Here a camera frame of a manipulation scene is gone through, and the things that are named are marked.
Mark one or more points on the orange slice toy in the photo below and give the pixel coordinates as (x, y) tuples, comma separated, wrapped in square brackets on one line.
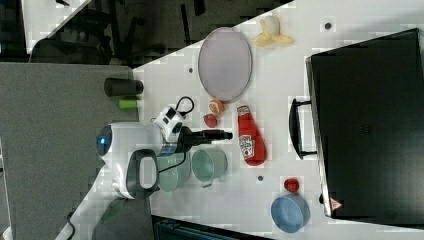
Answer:
[(216, 107)]

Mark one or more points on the red plush ketchup bottle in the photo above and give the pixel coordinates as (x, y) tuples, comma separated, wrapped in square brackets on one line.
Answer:
[(251, 142)]

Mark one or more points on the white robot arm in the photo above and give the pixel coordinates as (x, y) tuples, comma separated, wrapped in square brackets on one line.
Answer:
[(130, 151)]

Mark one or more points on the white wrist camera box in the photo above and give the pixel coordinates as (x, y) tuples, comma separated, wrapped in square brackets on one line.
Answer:
[(170, 121)]

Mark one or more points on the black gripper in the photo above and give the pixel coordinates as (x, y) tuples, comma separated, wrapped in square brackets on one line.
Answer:
[(188, 139)]

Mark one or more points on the black round cylinder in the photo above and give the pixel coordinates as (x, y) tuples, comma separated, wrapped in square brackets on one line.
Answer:
[(114, 87)]

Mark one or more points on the plush strawberry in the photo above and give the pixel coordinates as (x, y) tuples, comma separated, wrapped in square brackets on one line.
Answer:
[(210, 120)]

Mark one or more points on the blue plastic cup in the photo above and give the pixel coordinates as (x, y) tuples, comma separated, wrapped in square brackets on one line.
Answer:
[(290, 212)]

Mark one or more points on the plush peeled banana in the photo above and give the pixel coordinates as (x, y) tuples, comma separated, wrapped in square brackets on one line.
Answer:
[(271, 33)]

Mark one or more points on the lilac round plate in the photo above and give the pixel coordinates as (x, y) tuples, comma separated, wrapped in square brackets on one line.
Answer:
[(225, 64)]

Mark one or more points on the black toaster oven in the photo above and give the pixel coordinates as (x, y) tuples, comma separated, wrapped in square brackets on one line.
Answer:
[(367, 103)]

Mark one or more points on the green mug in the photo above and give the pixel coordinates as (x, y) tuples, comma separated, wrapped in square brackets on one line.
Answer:
[(209, 164)]

